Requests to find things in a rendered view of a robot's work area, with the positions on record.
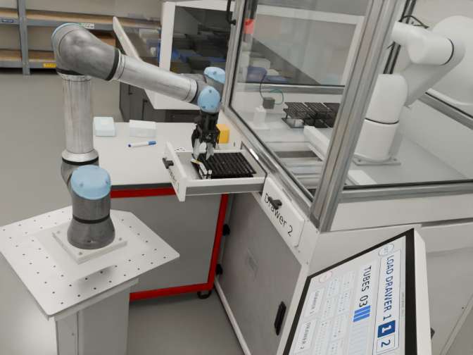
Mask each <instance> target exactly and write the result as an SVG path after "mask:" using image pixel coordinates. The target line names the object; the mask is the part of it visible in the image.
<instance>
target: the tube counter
mask: <svg viewBox="0 0 473 355"><path fill-rule="evenodd" d="M372 300H373V292H370V293H368V294H365V295H363V296H361V297H358V298H356V299H355V305H354V310H353V319H352V323H351V332H350V337H349V342H348V351H347V355H367V348H368V341H369V333H370V320H371V312H372Z"/></svg>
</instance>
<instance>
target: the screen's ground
mask: <svg viewBox="0 0 473 355"><path fill-rule="evenodd" d="M399 249H401V300H400V333H399V349H395V350H393V351H389V352H386V353H384V354H380V355H405V236H404V237H401V238H399V239H397V240H395V248H394V251H398V250H399ZM377 254H378V249H375V250H373V251H371V252H368V253H366V254H364V255H362V256H359V257H357V258H356V259H353V260H351V261H349V262H347V263H344V264H342V265H340V266H338V267H335V268H334V272H333V276H332V279H334V278H337V277H339V276H340V275H343V274H345V273H348V272H350V271H352V270H355V269H357V273H356V278H355V286H354V290H353V299H352V304H351V312H350V316H349V322H348V329H347V334H346V343H345V347H344V352H343V355H347V351H348V342H349V337H350V332H351V323H352V319H353V310H354V305H355V299H356V298H358V297H361V296H363V295H365V294H368V293H370V292H373V300H372V312H371V320H370V333H369V341H368V348H367V355H372V346H373V338H374V323H375V315H376V306H377V291H378V283H379V267H380V259H381V258H377ZM319 277H320V275H318V276H316V277H314V278H312V279H311V281H310V286H309V288H308V293H307V296H306V298H305V303H304V305H303V310H302V312H301V317H300V319H299V322H298V326H297V328H296V333H295V335H294V340H293V343H292V345H291V350H290V352H289V355H292V354H293V351H294V347H295V343H296V339H297V337H298V332H299V330H300V326H301V323H304V322H307V321H309V320H312V319H314V318H317V317H318V319H317V325H316V328H315V333H314V337H313V342H312V345H311V348H310V349H308V350H306V351H302V352H300V353H297V354H294V355H311V354H312V350H313V345H314V342H315V337H316V333H317V328H318V325H319V321H320V316H321V312H322V307H323V304H324V299H325V296H326V293H327V287H328V284H329V280H328V281H326V282H323V283H322V284H320V285H317V283H318V280H319ZM325 286H326V288H325V291H324V296H323V300H322V305H321V308H320V312H319V313H316V314H314V315H312V316H309V317H307V318H304V319H303V315H304V312H305V308H306V305H307V303H308V298H309V295H310V293H311V292H314V291H315V290H318V289H320V288H322V287H325Z"/></svg>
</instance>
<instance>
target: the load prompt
mask: <svg viewBox="0 0 473 355"><path fill-rule="evenodd" d="M400 300H401V249H399V250H398V251H395V252H393V253H391V254H388V255H386V256H383V257H381V259H380V267H379V283H378V291H377V306H376V315H375V323H374V338H373V346H372V355H380V354H384V353H386V352H389V351H393V350H395V349H399V333H400Z"/></svg>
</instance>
